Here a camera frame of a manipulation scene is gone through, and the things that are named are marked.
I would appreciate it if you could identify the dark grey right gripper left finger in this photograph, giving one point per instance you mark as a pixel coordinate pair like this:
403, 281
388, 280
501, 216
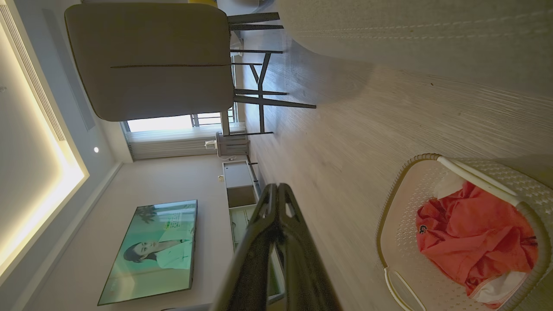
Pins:
252, 259

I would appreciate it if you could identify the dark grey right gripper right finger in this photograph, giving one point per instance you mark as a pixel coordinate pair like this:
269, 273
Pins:
302, 268

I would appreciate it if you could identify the white perforated plastic laundry basket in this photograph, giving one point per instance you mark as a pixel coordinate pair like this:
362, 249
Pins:
402, 242

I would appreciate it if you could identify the white television cabinet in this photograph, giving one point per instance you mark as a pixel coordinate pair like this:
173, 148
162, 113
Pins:
239, 185

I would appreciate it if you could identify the white floor appliance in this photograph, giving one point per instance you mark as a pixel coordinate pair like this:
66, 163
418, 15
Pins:
232, 144

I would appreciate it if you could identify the pale pleated curtain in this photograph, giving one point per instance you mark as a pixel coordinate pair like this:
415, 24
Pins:
173, 144

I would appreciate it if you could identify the window with railing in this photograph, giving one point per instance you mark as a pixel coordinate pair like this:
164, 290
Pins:
160, 123

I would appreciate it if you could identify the red garment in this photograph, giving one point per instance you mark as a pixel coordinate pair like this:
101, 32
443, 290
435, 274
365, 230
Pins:
471, 237

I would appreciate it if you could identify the black metal leg table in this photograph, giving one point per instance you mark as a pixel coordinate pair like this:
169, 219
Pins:
261, 86

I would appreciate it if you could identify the grey upholstered chair dark legs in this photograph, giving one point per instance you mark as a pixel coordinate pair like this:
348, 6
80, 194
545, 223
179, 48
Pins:
151, 43

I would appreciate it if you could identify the beige grey fabric sofa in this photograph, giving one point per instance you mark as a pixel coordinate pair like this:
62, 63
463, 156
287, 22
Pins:
432, 30

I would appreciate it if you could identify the wall mounted flat television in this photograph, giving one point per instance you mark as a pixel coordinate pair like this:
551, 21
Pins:
151, 255

